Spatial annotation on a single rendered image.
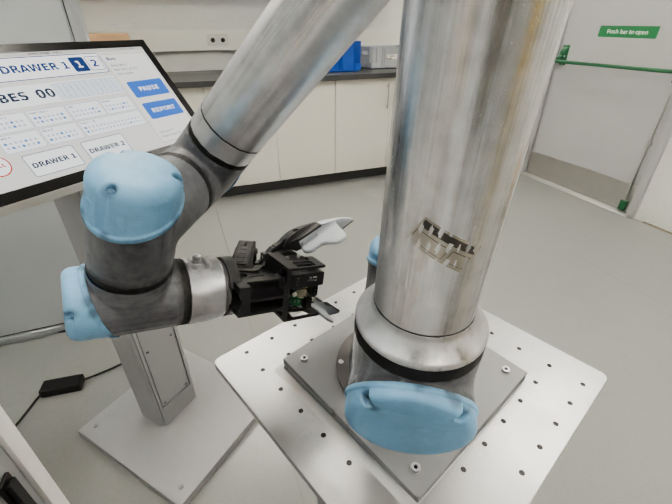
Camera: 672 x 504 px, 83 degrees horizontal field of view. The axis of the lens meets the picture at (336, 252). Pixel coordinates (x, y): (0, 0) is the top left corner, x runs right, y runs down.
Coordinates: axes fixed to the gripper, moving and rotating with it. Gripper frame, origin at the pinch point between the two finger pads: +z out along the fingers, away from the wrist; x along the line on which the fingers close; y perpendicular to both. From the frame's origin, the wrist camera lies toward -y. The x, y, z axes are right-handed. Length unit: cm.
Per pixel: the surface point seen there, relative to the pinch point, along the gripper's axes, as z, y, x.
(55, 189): -36, -46, 2
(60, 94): -33, -61, 19
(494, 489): 4.3, 28.9, -18.2
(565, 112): 314, -124, 60
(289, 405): -10.2, 5.0, -18.9
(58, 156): -35, -51, 8
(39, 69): -37, -63, 23
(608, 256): 238, -37, -31
